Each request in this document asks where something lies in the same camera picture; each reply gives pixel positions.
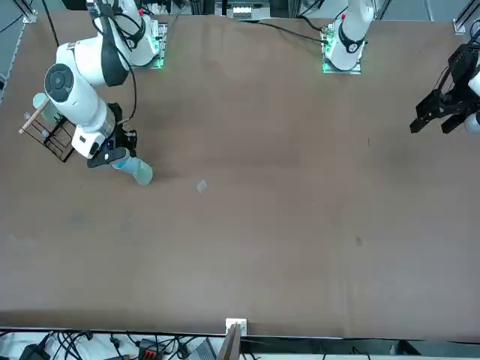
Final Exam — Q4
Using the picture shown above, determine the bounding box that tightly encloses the pale green plastic cup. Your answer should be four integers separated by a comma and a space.
130, 160, 155, 187

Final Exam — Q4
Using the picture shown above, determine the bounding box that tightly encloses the white terminal box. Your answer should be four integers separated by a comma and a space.
226, 1, 264, 20

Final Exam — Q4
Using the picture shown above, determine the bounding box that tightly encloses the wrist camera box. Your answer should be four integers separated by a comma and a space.
86, 147, 131, 170

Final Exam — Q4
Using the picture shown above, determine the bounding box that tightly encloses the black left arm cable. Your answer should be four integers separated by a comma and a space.
239, 16, 331, 44

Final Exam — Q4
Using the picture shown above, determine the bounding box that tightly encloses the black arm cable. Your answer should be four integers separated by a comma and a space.
40, 0, 138, 125
239, 16, 331, 44

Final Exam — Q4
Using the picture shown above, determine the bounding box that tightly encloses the long black power brick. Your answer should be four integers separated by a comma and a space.
19, 341, 50, 360

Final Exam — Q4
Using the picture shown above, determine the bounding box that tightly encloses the aluminium frame post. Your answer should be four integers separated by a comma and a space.
217, 317, 249, 360

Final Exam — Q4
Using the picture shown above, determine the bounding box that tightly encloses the finned grey power brick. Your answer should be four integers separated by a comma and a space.
190, 338, 218, 360

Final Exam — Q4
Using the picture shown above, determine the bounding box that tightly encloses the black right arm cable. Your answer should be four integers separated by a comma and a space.
40, 0, 138, 125

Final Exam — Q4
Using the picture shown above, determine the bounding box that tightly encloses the blue plastic cup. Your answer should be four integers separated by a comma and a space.
111, 156, 142, 177

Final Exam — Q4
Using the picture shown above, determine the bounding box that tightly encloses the black red power strip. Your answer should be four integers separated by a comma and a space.
135, 337, 159, 360

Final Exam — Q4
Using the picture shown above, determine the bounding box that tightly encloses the black wire cup rack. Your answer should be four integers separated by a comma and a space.
18, 96, 79, 164

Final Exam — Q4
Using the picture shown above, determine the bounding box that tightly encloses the aluminium frame corner bracket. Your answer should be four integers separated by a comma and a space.
452, 0, 480, 35
21, 0, 39, 25

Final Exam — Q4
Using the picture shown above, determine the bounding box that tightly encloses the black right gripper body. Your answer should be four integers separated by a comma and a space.
106, 102, 139, 158

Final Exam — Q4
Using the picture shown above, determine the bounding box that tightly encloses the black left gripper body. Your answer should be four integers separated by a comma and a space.
445, 42, 480, 101

